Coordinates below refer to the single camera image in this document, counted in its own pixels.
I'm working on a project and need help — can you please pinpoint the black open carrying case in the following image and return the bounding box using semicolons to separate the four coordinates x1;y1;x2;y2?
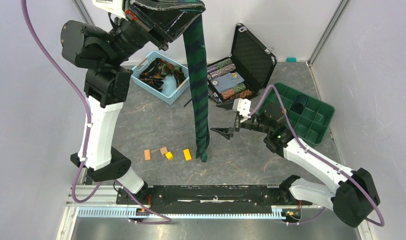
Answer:
207;23;277;104

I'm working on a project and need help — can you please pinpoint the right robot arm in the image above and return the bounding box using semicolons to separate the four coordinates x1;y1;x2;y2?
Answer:
210;99;380;228

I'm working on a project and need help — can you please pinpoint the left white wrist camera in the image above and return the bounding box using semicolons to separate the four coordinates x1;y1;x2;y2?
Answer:
92;0;127;19

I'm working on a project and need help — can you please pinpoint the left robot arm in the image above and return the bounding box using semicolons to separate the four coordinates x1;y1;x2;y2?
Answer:
60;0;209;204

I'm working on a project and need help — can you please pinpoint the aluminium slotted rail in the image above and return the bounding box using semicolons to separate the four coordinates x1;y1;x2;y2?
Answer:
55;185;367;240

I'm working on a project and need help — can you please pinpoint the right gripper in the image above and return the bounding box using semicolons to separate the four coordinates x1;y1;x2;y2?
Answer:
210;94;271;141

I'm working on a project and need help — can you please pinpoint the yellow rectangular block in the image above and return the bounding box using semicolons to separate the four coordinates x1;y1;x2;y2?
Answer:
183;149;192;162

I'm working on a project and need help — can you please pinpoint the orange wooden block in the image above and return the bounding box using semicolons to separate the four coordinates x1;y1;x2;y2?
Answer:
144;149;151;161

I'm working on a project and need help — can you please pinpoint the rolled navy tie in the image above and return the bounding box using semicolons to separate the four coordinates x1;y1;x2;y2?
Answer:
292;95;309;115

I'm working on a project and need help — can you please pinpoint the brown wooden block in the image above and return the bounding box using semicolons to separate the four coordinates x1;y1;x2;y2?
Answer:
160;146;168;156

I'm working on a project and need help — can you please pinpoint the light blue perforated basket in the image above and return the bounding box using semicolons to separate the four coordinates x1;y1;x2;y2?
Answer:
131;51;190;105

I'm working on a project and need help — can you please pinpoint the green navy striped tie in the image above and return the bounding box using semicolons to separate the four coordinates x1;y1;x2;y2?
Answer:
183;15;210;163

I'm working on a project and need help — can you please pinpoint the small yellow cube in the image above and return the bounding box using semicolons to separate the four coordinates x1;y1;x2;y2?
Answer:
165;151;174;161

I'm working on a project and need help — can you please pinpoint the teal small block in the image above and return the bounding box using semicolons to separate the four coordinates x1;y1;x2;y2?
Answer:
286;57;297;63

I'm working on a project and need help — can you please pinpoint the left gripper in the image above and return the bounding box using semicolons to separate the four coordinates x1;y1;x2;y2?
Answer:
105;0;206;66

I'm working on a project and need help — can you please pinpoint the green compartment tray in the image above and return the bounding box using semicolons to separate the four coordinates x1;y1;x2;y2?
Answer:
274;82;335;147

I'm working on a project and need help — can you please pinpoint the pile of dark ties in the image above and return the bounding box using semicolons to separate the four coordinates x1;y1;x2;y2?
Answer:
139;57;186;92

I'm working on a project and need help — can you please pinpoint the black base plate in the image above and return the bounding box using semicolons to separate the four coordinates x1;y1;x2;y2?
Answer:
135;184;312;214

